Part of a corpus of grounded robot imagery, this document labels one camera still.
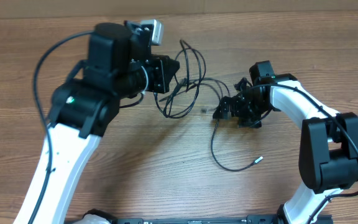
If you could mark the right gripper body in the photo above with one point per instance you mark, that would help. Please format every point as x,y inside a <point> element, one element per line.
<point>250,110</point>

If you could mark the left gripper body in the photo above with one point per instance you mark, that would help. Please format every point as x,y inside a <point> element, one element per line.
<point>155,78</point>

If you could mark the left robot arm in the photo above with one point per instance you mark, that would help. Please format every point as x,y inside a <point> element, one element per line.
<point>119,64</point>

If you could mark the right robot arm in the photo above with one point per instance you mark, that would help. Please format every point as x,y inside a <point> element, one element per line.
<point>328,157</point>

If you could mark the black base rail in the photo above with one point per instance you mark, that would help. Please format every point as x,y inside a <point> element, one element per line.
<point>194,220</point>

